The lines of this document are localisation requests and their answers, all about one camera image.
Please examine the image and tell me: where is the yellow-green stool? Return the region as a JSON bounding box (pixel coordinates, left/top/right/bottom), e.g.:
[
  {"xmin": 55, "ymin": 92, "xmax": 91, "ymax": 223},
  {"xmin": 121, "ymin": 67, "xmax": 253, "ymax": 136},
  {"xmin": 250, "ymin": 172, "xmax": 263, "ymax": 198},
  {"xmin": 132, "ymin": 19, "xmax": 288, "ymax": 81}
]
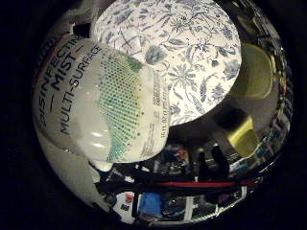
[{"xmin": 217, "ymin": 108, "xmax": 261, "ymax": 158}]

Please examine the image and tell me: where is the metal storage shelving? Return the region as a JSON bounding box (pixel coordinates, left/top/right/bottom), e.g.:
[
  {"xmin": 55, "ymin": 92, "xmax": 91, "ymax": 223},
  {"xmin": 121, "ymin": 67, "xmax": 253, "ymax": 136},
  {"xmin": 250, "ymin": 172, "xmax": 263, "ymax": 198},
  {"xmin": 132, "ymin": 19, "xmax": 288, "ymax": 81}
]
[{"xmin": 270, "ymin": 44, "xmax": 295, "ymax": 148}]

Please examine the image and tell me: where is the blue floral white tablecloth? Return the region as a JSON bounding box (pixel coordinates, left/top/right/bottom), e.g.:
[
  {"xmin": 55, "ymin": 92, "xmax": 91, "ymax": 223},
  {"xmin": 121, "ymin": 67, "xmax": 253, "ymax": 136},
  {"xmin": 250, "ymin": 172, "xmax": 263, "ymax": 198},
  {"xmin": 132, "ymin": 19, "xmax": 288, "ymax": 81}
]
[{"xmin": 90, "ymin": 0, "xmax": 243, "ymax": 127}]

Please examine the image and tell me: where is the red cable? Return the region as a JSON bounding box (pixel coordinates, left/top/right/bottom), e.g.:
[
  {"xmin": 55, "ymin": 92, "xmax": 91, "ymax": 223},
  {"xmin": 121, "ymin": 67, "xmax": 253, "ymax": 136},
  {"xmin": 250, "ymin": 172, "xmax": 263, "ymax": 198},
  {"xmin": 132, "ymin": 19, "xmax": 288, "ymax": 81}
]
[{"xmin": 153, "ymin": 179, "xmax": 258, "ymax": 190}]

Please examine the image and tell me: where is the yellow-green chair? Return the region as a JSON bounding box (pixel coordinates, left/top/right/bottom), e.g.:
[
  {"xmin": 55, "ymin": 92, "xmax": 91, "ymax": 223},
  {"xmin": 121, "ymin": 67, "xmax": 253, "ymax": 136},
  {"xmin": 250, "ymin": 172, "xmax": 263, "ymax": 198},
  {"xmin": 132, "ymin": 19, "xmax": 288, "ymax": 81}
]
[{"xmin": 228, "ymin": 42, "xmax": 275, "ymax": 101}]

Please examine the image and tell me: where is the blue box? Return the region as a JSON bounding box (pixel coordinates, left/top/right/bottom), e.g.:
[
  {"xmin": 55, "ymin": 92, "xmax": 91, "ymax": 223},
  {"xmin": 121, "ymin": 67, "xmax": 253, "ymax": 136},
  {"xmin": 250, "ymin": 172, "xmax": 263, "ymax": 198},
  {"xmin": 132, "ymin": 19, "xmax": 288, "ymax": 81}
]
[{"xmin": 138, "ymin": 192, "xmax": 163, "ymax": 219}]

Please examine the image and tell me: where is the white disinfecting mist spray bottle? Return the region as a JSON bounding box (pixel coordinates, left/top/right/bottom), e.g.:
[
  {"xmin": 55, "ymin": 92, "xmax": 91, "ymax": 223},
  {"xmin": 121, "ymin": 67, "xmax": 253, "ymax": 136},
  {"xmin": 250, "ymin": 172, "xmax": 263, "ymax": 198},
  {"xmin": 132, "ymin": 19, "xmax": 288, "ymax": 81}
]
[{"xmin": 31, "ymin": 34, "xmax": 171, "ymax": 165}]

